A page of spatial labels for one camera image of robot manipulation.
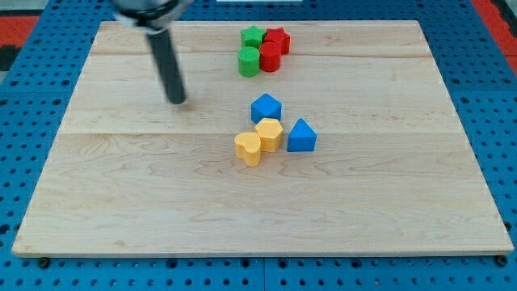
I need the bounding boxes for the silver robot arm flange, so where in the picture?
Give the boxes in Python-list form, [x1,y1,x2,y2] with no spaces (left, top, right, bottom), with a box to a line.
[110,0,193,31]

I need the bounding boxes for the wooden board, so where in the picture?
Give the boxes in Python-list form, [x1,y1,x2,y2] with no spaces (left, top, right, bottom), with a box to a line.
[12,20,514,258]

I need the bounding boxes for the green star block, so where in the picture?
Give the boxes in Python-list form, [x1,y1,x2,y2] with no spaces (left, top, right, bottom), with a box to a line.
[240,25,267,49]

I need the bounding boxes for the red star block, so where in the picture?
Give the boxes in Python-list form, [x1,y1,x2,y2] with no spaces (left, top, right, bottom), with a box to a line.
[263,27,291,55]

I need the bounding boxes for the yellow heart block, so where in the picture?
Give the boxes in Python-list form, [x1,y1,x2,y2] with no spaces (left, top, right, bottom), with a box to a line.
[234,132,262,167]

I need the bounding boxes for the yellow hexagon block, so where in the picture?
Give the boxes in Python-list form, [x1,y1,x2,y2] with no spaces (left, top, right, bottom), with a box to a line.
[255,118,284,152]

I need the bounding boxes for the blue pentagon block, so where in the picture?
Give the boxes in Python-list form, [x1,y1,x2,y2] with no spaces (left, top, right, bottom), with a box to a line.
[250,94,283,124]

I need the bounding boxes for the blue triangle block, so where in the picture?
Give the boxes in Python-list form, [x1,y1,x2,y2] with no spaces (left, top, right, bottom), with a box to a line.
[287,118,317,152]

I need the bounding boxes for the green cylinder block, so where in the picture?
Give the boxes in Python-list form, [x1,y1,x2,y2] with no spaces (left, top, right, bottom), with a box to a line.
[237,46,260,78]

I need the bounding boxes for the red cylinder block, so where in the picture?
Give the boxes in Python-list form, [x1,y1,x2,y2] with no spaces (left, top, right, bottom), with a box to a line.
[259,42,282,72]

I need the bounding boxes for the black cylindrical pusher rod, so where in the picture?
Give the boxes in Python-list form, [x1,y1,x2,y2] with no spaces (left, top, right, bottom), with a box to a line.
[146,29,187,104]

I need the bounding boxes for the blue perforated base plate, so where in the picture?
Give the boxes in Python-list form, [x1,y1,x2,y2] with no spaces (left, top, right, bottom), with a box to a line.
[1,0,516,290]

